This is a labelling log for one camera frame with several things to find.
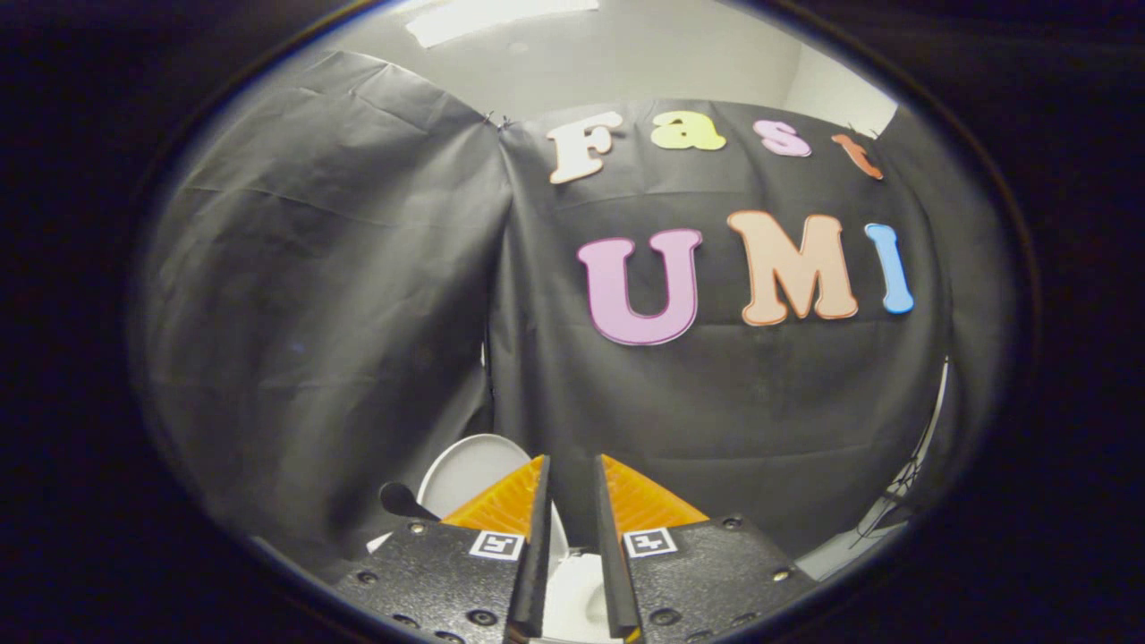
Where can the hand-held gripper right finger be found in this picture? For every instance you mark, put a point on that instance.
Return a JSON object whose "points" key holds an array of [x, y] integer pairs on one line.
{"points": [[610, 555]]}

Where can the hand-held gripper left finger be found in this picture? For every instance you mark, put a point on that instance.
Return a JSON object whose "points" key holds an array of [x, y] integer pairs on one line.
{"points": [[535, 555]]}

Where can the white toilet lid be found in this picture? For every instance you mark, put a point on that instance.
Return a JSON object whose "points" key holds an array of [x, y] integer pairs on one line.
{"points": [[465, 474]]}

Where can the white toilet with tank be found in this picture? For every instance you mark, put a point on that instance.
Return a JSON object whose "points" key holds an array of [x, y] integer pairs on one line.
{"points": [[577, 601]]}

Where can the black backdrop cloth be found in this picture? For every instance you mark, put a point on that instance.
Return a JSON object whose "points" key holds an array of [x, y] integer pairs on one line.
{"points": [[716, 402]]}

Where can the black tripod stand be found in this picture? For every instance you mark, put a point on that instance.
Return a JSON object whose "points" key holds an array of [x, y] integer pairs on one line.
{"points": [[902, 490]]}

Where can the ceiling light panel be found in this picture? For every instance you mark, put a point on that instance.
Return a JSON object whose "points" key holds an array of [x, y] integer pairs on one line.
{"points": [[501, 18]]}

